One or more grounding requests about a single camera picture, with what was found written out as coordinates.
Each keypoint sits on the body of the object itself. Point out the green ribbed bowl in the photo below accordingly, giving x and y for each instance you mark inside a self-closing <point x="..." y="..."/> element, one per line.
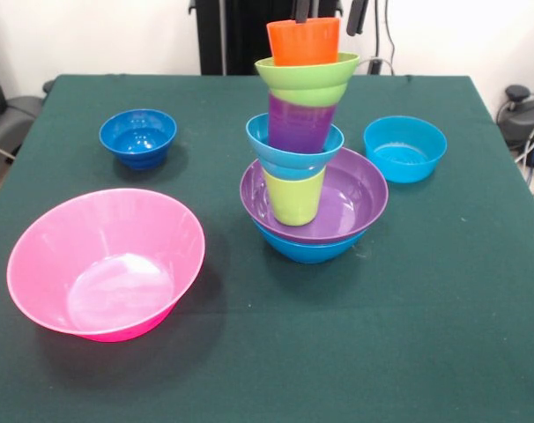
<point x="306" y="83"/>

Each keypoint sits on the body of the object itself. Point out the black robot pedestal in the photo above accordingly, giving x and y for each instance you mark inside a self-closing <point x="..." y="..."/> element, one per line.
<point x="240" y="35"/>

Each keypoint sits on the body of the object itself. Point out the orange cup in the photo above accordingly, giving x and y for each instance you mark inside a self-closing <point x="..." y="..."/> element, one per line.
<point x="304" y="44"/>

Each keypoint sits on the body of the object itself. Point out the cyan ribbed bowl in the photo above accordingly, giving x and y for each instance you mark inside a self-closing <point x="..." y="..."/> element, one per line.
<point x="260" y="145"/>

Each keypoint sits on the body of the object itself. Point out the large blue bowl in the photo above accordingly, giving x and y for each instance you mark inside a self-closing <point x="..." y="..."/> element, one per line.
<point x="311" y="253"/>

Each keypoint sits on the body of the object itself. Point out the purple cup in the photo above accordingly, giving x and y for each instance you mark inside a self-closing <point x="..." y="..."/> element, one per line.
<point x="300" y="128"/>

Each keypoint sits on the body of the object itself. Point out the large pink bowl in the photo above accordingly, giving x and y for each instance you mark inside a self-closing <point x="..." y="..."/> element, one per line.
<point x="108" y="264"/>

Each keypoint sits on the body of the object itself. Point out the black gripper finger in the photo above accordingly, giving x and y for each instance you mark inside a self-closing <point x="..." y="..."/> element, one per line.
<point x="302" y="11"/>
<point x="356" y="17"/>

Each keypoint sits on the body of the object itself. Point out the translucent blue straight-sided bowl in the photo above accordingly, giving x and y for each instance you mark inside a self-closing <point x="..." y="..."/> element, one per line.
<point x="403" y="154"/>

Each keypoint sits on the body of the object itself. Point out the lime green cup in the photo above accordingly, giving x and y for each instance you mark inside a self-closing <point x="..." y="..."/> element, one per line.
<point x="293" y="200"/>

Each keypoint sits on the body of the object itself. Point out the dark blue ribbed bowl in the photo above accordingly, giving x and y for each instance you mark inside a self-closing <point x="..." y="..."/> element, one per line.
<point x="137" y="138"/>

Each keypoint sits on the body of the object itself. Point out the dark green tablecloth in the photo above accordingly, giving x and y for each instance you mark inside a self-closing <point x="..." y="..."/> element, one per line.
<point x="381" y="330"/>

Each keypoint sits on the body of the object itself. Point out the large purple bowl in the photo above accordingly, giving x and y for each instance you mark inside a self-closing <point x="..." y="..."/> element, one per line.
<point x="355" y="198"/>

